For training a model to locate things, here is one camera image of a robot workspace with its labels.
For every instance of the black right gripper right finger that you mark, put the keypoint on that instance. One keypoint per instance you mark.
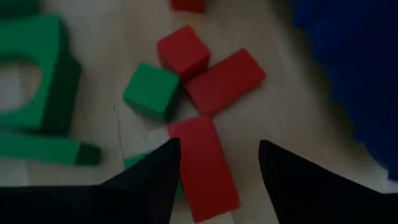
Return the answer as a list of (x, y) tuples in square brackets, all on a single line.
[(311, 199)]

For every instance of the red foam block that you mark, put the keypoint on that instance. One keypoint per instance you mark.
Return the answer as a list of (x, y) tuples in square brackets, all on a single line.
[(224, 84), (188, 4), (202, 168), (183, 51)]

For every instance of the green foam block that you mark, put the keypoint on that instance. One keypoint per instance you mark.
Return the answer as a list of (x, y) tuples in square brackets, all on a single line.
[(40, 149), (46, 37), (135, 160), (152, 90), (18, 5)]

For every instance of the large blue plastic bin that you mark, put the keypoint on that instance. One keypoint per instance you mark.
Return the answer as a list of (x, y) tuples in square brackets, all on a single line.
[(357, 62)]

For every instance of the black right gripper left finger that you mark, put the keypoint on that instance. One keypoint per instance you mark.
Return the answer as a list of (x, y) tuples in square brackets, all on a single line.
[(109, 205)]

